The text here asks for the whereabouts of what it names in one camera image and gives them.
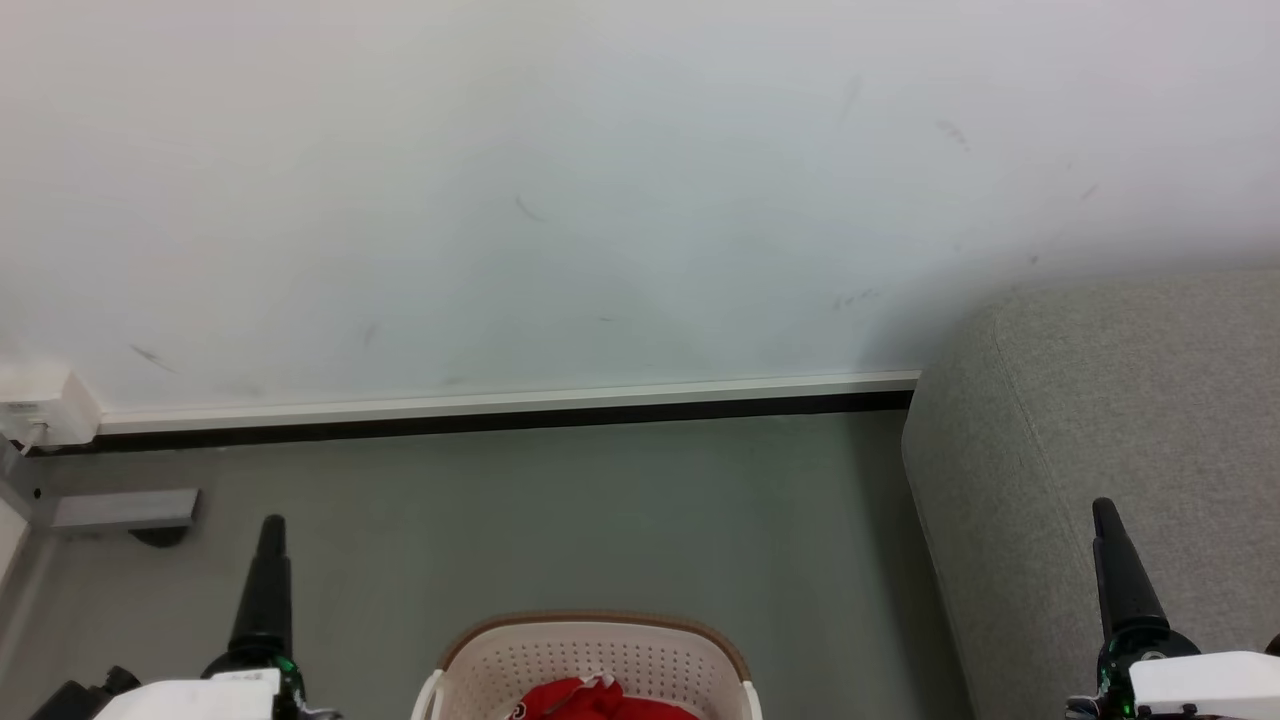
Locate grey fabric sofa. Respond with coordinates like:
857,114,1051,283
900,270,1280,720

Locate grey metal frame foot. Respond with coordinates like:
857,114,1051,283
0,437,201,533

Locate red and white garment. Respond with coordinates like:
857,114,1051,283
510,676,701,720

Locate white and black baseboard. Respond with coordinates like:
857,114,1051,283
97,372,921,453

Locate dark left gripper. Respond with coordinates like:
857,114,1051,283
205,516,304,720

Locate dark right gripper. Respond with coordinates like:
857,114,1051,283
1092,498,1201,720

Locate cream perforated laundry basket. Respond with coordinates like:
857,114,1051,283
410,612,763,720

